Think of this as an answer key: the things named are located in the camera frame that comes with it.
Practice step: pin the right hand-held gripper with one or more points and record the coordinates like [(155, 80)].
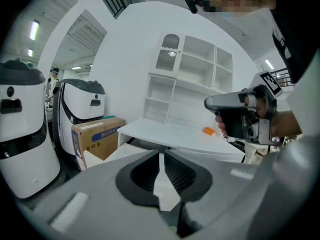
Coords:
[(233, 124)]

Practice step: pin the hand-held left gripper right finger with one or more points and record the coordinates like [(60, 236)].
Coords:
[(237, 189)]

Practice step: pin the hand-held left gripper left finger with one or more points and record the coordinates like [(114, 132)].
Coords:
[(82, 184)]

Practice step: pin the person's right forearm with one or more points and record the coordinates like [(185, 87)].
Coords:
[(287, 122)]

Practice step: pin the white desk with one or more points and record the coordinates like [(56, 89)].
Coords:
[(175, 131)]

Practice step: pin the person's right hand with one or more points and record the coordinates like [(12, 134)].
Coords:
[(265, 110)]

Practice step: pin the small orange block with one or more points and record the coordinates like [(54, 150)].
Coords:
[(209, 131)]

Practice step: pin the white shelf cabinet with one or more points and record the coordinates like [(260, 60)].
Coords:
[(195, 66)]

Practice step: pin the brown cardboard box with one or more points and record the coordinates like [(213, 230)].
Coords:
[(100, 139)]

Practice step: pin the long ceiling light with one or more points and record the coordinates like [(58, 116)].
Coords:
[(30, 52), (34, 30), (269, 64)]

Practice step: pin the large white service robot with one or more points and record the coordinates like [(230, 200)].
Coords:
[(22, 134)]

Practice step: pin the white service robot dark top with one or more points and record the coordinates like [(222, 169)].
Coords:
[(80, 101)]

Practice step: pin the person's white black shirt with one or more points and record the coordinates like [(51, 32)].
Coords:
[(295, 46)]

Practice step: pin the black head camera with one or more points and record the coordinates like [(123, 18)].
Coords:
[(191, 3)]

